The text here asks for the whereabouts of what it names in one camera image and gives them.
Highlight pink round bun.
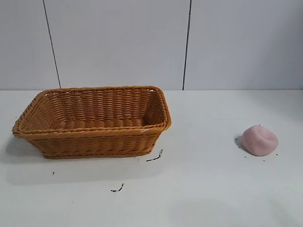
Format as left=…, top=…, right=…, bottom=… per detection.
left=241, top=125, right=279, bottom=157

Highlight brown wicker basket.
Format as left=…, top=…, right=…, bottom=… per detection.
left=12, top=85, right=172, bottom=159

